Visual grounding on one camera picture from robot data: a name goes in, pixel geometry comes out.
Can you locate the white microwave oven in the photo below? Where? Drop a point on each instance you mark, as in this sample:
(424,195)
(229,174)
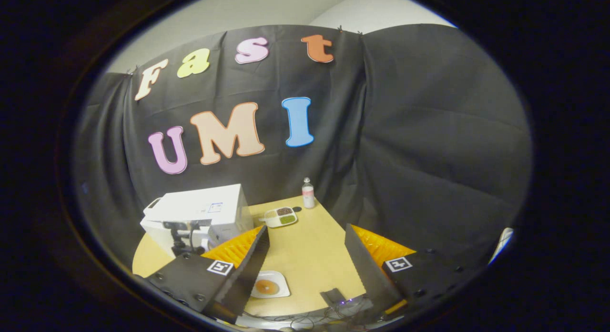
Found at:
(195,206)

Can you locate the glazed donut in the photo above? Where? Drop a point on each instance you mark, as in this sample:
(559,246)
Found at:
(261,287)

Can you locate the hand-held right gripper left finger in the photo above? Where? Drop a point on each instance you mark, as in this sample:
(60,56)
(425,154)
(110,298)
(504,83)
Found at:
(245,279)

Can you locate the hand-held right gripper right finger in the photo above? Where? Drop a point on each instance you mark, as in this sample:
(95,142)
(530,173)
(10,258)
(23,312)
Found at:
(369,275)

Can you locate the small black device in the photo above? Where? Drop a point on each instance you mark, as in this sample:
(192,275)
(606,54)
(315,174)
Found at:
(334,297)

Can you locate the small pink label bottle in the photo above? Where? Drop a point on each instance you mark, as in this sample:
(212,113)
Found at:
(309,196)

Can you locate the white square plate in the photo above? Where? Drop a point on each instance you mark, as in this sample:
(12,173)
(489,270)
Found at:
(281,290)

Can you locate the white divided snack tray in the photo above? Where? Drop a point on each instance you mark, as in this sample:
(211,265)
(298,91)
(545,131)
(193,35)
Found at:
(279,220)

